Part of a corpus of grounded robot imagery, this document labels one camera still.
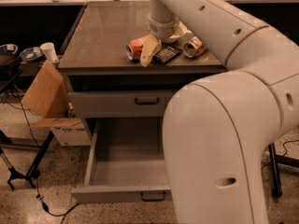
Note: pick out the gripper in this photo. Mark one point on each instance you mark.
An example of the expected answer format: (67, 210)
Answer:
(164, 29)

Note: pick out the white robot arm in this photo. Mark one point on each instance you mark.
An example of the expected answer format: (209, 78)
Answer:
(215, 129)

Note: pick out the grey drawer cabinet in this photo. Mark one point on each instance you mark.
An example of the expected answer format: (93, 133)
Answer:
(96, 59)

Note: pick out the closed grey top drawer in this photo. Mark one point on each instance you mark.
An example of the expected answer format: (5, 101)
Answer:
(119, 104)

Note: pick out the open grey middle drawer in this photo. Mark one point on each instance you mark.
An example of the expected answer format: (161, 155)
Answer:
(126, 163)

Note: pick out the crushed orange soda can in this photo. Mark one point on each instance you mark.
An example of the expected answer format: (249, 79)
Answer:
(134, 48)

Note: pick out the white paper bowl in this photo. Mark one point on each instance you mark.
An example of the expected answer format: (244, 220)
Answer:
(183, 34)

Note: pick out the crushed gold soda can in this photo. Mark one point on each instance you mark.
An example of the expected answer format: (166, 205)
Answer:
(194, 48)

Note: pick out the white paper cup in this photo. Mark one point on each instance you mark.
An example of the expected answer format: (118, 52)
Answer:
(49, 51)

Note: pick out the brown cardboard box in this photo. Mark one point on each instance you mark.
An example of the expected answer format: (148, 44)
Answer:
(47, 97)

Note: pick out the blue bowl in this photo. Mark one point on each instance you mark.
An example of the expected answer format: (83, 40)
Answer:
(32, 55)

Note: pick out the dark bowl on left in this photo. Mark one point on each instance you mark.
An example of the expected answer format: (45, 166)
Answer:
(8, 54)

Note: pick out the black tripod stand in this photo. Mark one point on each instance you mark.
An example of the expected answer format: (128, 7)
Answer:
(22, 157)

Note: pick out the black stand leg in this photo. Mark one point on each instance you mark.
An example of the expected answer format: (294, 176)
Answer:
(275, 161)

